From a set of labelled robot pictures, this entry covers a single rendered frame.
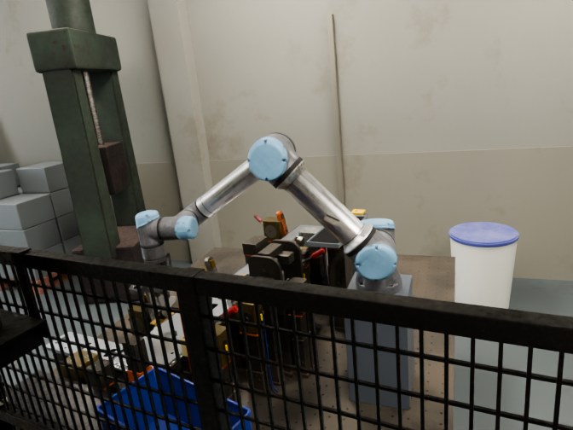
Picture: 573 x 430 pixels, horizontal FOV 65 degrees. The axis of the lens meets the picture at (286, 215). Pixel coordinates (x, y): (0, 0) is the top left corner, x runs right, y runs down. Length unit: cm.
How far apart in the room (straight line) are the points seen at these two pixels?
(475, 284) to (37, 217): 402
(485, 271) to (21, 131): 511
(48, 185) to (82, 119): 132
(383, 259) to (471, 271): 225
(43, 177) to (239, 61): 231
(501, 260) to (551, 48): 158
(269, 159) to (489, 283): 255
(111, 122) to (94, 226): 108
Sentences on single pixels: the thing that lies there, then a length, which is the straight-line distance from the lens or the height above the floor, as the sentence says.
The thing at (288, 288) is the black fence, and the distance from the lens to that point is 53.
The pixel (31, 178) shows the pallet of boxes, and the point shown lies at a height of 109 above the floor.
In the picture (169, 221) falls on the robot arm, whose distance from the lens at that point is 145.
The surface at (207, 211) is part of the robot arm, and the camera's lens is 152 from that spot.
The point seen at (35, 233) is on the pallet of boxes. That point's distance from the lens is 503.
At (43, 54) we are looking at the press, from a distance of 408.
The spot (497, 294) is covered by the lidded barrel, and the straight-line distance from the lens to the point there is 361.
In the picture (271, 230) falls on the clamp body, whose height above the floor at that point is 101.
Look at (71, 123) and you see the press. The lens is 403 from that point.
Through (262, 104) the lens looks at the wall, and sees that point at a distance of 423.
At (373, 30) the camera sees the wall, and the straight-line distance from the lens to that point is 395.
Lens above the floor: 178
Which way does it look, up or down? 17 degrees down
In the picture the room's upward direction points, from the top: 6 degrees counter-clockwise
